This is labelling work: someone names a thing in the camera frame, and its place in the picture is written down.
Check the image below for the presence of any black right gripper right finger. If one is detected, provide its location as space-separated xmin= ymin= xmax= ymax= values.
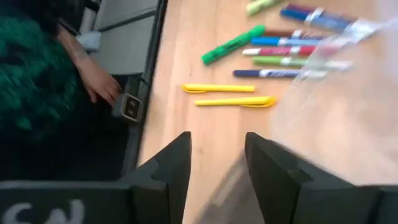
xmin=244 ymin=132 xmax=382 ymax=224

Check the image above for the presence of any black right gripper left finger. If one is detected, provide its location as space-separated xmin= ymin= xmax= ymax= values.
xmin=119 ymin=131 xmax=192 ymax=224

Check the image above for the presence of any green thin marker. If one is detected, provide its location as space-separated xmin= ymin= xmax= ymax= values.
xmin=251 ymin=55 xmax=354 ymax=71

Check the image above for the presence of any blue thin marker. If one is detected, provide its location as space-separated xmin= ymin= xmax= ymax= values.
xmin=250 ymin=36 xmax=323 ymax=47

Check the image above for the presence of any brown thin marker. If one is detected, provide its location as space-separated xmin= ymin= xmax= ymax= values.
xmin=264 ymin=29 xmax=326 ymax=40

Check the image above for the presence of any light green highlighter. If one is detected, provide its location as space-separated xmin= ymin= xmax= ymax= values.
xmin=246 ymin=0 xmax=282 ymax=17

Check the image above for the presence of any clear plastic bin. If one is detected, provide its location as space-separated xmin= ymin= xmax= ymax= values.
xmin=270 ymin=17 xmax=398 ymax=187

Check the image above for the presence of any person's hand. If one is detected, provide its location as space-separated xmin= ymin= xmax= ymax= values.
xmin=76 ymin=60 xmax=123 ymax=106

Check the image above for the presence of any person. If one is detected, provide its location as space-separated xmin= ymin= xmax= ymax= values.
xmin=0 ymin=0 xmax=103 ymax=141

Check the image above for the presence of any grey table-level camera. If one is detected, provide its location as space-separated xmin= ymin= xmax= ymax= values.
xmin=112 ymin=92 xmax=144 ymax=123

